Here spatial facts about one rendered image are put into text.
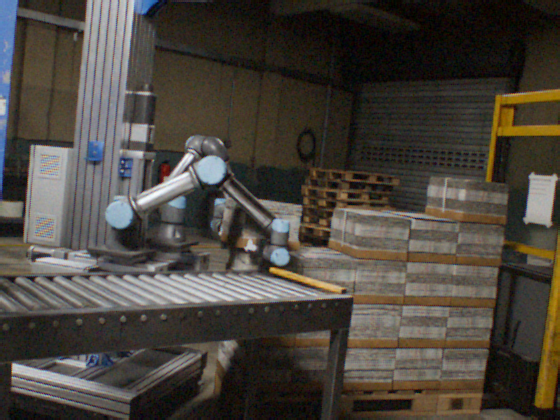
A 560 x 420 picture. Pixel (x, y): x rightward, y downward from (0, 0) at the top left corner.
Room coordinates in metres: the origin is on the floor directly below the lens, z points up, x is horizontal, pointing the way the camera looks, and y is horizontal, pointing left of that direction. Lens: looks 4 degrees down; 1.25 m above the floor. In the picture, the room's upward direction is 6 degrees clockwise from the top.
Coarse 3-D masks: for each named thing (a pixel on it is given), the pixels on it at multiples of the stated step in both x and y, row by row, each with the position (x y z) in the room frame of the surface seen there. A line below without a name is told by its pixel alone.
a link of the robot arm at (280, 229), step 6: (276, 222) 2.75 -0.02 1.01; (282, 222) 2.74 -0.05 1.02; (288, 222) 2.76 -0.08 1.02; (276, 228) 2.74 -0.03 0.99; (282, 228) 2.74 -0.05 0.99; (288, 228) 2.75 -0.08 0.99; (276, 234) 2.74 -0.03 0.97; (282, 234) 2.74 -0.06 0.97; (288, 234) 2.76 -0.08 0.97; (276, 240) 2.74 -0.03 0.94; (282, 240) 2.74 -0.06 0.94; (282, 246) 2.74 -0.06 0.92
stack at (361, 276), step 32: (256, 256) 3.09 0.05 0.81; (320, 256) 3.23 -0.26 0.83; (320, 288) 3.21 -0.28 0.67; (352, 288) 3.26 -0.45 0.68; (384, 288) 3.32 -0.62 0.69; (416, 288) 3.38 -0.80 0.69; (448, 288) 3.45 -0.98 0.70; (352, 320) 3.27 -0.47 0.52; (384, 320) 3.32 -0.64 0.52; (416, 320) 3.40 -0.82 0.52; (224, 352) 3.32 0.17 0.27; (288, 352) 3.17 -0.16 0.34; (320, 352) 3.22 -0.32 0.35; (352, 352) 3.28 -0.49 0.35; (384, 352) 3.34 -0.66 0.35; (416, 352) 3.40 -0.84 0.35; (224, 384) 3.25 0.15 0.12; (256, 416) 3.12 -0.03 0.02; (288, 416) 3.18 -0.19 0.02; (320, 416) 3.23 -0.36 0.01; (352, 416) 3.29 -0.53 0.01; (384, 416) 3.35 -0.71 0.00
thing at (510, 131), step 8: (504, 128) 4.06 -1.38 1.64; (512, 128) 3.98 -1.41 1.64; (520, 128) 3.91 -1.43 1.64; (528, 128) 3.85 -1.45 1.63; (536, 128) 3.78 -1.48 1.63; (544, 128) 3.72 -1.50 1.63; (552, 128) 3.66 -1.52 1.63; (504, 136) 4.06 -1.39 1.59; (512, 136) 4.00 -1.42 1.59; (520, 136) 3.93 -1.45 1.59; (528, 136) 3.87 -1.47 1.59; (536, 136) 3.82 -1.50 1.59; (544, 136) 3.76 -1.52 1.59; (552, 136) 3.71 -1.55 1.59
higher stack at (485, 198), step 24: (432, 192) 3.76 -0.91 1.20; (456, 192) 3.53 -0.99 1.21; (480, 192) 3.49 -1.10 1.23; (504, 192) 3.54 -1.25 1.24; (504, 216) 3.54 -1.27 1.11; (456, 240) 3.48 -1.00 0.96; (480, 240) 3.50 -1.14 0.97; (456, 264) 3.49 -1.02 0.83; (456, 288) 3.46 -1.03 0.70; (480, 288) 3.51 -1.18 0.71; (456, 312) 3.47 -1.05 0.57; (480, 312) 3.52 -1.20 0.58; (456, 336) 3.48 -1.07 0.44; (480, 336) 3.53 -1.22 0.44; (456, 360) 3.49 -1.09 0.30; (480, 360) 3.54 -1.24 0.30; (456, 408) 3.49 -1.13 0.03
